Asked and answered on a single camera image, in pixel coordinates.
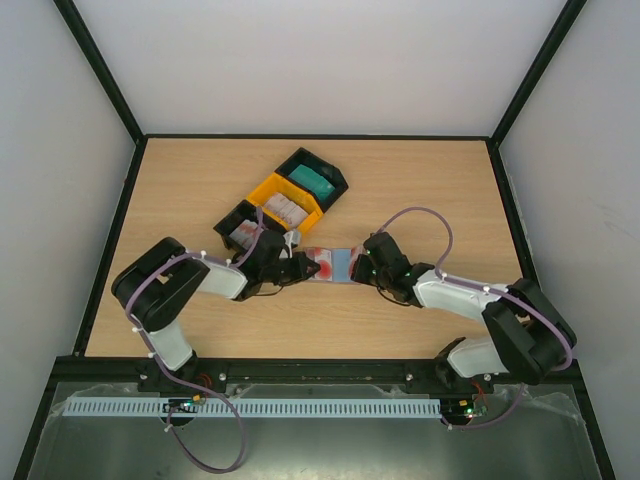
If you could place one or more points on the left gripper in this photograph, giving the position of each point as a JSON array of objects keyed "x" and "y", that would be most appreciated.
[{"x": 300, "y": 271}]

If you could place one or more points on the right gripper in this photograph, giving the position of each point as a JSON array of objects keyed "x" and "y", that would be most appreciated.
[{"x": 367, "y": 267}]

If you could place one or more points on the white pink card stack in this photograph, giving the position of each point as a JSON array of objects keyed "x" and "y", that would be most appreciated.
[{"x": 286, "y": 210}]

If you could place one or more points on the black bin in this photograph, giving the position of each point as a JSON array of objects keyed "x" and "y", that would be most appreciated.
[
  {"x": 243, "y": 210},
  {"x": 329, "y": 171}
]

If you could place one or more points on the yellow bin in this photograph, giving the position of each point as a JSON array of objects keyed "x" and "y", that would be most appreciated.
[{"x": 275, "y": 183}]

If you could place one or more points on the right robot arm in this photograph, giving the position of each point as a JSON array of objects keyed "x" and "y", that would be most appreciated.
[{"x": 527, "y": 336}]

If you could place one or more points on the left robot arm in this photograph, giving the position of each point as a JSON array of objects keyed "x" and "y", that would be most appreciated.
[{"x": 155, "y": 288}]

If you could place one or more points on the red white card stack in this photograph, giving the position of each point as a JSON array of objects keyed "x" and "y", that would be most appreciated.
[{"x": 246, "y": 233}]

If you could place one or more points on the teal card stack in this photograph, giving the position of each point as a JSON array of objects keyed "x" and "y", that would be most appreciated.
[{"x": 312, "y": 181}]

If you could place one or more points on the grey slotted cable duct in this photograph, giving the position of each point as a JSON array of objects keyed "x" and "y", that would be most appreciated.
[{"x": 254, "y": 408}]

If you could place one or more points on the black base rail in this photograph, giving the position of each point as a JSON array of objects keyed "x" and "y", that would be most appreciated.
[{"x": 417, "y": 376}]

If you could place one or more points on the black enclosure frame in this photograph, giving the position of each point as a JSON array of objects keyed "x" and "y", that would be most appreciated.
[{"x": 81, "y": 33}]

